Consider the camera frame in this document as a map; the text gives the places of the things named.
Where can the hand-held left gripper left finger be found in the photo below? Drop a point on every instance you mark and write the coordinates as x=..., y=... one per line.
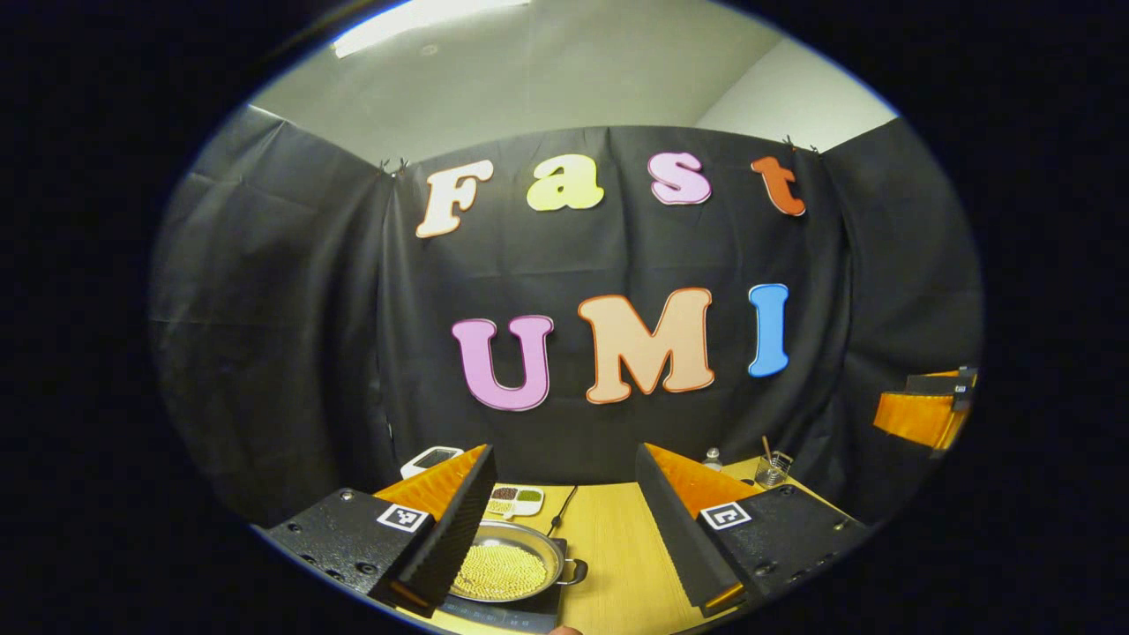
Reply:
x=459, y=538

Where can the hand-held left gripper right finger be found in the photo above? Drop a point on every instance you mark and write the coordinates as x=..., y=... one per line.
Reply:
x=675, y=538

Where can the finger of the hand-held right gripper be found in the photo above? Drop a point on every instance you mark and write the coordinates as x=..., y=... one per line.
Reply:
x=913, y=419

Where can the steel pot with beans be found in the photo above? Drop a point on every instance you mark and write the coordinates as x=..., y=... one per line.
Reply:
x=503, y=569

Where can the black induction cooktop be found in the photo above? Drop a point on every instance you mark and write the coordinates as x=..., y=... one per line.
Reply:
x=494, y=615

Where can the white divided bean dish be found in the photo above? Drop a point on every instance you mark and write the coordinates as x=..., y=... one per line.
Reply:
x=520, y=498

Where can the white toaster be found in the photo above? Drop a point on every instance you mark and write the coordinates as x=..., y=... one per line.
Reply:
x=432, y=459

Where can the small pink label bottle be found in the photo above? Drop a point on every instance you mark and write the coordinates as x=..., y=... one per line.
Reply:
x=713, y=459

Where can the small glass jar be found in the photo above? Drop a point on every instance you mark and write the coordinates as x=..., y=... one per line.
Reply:
x=773, y=472

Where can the thin wooden stick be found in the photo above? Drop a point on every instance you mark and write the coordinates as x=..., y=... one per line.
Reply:
x=766, y=448

